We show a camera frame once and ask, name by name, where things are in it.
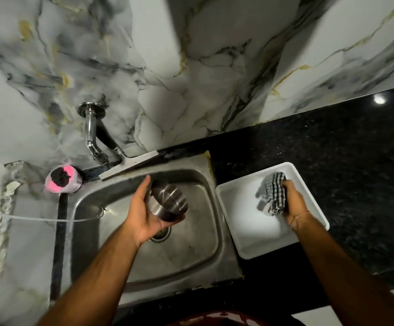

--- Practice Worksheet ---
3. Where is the person's left hand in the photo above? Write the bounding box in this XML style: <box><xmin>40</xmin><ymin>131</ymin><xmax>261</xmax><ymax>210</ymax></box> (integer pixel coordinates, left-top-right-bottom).
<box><xmin>124</xmin><ymin>175</ymin><xmax>186</xmax><ymax>248</ymax></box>

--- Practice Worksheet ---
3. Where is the person's right hand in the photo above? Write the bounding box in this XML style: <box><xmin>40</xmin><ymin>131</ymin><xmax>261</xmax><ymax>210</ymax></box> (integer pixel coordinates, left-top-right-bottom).
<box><xmin>280</xmin><ymin>180</ymin><xmax>310</xmax><ymax>232</ymax></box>

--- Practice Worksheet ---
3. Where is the black white checkered cloth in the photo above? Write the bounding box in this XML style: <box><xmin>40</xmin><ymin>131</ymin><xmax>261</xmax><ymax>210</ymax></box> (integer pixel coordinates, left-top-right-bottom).
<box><xmin>256</xmin><ymin>172</ymin><xmax>287</xmax><ymax>216</ymax></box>

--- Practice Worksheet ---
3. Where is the stainless steel cup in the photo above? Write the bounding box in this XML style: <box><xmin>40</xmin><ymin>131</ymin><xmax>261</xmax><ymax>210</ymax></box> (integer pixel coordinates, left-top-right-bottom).
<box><xmin>145</xmin><ymin>181</ymin><xmax>189</xmax><ymax>223</ymax></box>

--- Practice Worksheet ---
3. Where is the person's right forearm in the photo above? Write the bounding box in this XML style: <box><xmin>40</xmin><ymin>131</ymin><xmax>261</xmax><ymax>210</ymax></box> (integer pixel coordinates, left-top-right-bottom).
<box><xmin>289</xmin><ymin>213</ymin><xmax>394</xmax><ymax>326</ymax></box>

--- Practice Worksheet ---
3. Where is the person's left forearm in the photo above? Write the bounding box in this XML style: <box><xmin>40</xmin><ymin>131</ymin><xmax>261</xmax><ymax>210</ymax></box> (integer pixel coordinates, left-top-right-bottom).
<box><xmin>37</xmin><ymin>229</ymin><xmax>140</xmax><ymax>326</ymax></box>

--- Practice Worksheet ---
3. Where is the thin thread wrist band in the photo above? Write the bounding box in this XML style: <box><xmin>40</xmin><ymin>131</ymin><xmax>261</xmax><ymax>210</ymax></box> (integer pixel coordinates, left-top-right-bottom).
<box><xmin>289</xmin><ymin>212</ymin><xmax>311</xmax><ymax>229</ymax></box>

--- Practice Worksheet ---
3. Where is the white squeegee blade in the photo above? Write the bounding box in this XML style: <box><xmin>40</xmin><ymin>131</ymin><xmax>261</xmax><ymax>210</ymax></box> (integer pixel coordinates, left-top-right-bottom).
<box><xmin>98</xmin><ymin>150</ymin><xmax>159</xmax><ymax>181</ymax></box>

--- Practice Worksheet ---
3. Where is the sink drain strainer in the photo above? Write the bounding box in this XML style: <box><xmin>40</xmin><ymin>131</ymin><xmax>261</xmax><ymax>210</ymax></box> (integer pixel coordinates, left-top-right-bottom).
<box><xmin>149</xmin><ymin>225</ymin><xmax>172</xmax><ymax>243</ymax></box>

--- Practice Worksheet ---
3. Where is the white square tray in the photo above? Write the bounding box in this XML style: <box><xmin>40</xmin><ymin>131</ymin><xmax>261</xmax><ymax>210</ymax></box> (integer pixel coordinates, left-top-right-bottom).
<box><xmin>215</xmin><ymin>162</ymin><xmax>330</xmax><ymax>260</ymax></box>

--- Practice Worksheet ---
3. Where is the pink scrubber holder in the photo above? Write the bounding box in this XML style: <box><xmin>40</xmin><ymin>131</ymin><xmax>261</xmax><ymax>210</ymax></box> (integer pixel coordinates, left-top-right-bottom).
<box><xmin>45</xmin><ymin>163</ymin><xmax>83</xmax><ymax>194</ymax></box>

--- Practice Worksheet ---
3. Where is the stainless steel sink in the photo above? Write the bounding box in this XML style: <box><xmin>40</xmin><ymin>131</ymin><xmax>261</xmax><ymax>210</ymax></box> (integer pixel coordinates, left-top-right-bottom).
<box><xmin>59</xmin><ymin>153</ymin><xmax>244</xmax><ymax>307</ymax></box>

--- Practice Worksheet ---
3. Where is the black scrub pad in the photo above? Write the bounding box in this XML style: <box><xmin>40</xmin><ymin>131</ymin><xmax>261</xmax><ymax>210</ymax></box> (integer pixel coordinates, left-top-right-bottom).
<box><xmin>50</xmin><ymin>167</ymin><xmax>71</xmax><ymax>187</ymax></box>

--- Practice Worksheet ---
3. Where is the person's red garment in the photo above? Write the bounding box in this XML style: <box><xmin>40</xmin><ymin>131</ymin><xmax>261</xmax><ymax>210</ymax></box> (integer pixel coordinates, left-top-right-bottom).
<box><xmin>170</xmin><ymin>310</ymin><xmax>272</xmax><ymax>326</ymax></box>

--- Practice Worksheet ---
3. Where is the chrome wall faucet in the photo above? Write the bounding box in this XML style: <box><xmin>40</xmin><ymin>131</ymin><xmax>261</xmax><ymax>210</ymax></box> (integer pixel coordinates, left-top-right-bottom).
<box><xmin>77</xmin><ymin>102</ymin><xmax>124</xmax><ymax>165</ymax></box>

